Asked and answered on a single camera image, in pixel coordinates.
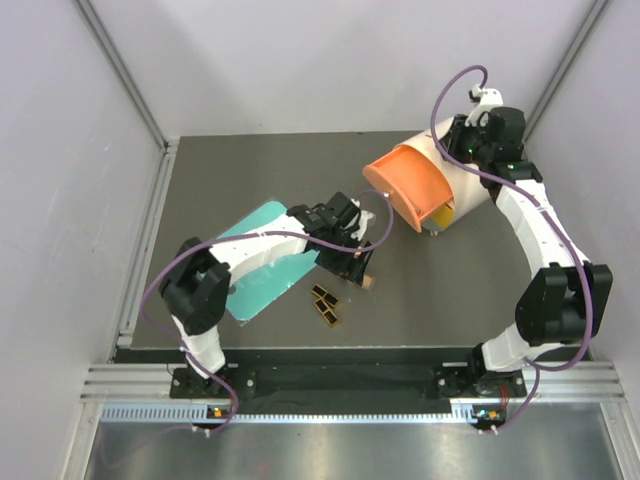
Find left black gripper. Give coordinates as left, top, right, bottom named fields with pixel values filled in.
left=315, top=228, right=374, bottom=287

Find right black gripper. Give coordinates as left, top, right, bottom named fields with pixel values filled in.
left=434, top=118, right=491, bottom=170

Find white cylindrical drawer organizer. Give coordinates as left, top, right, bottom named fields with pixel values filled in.
left=396, top=119, right=489, bottom=229

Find yellow drawer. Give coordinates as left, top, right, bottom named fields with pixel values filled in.
left=421, top=204, right=455, bottom=232

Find orange drawer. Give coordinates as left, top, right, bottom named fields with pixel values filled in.
left=362, top=145, right=454, bottom=233

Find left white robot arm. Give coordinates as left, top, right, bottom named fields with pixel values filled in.
left=153, top=192, right=376, bottom=397

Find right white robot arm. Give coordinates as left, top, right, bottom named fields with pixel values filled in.
left=442, top=106, right=613, bottom=396

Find black gold lipstick middle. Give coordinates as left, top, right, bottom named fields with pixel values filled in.
left=314, top=299, right=329, bottom=315

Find black gold lipstick lower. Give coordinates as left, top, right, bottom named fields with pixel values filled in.
left=321, top=309, right=339, bottom=327

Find teal packaged sheet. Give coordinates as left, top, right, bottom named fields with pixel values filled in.
left=220, top=199, right=318, bottom=323

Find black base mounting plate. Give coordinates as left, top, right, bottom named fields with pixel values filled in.
left=168, top=360, right=529, bottom=401

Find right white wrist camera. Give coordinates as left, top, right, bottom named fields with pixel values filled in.
left=465, top=84, right=504, bottom=127

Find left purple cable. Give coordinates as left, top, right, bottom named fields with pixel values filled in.
left=139, top=188, right=395, bottom=434

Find purple cable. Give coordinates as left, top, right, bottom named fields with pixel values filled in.
left=139, top=188, right=395, bottom=434
left=430, top=64, right=594, bottom=435

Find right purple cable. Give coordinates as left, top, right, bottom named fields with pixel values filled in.
left=430, top=64, right=594, bottom=435

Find grey slotted cable duct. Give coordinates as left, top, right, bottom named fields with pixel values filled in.
left=100, top=402, right=501, bottom=426

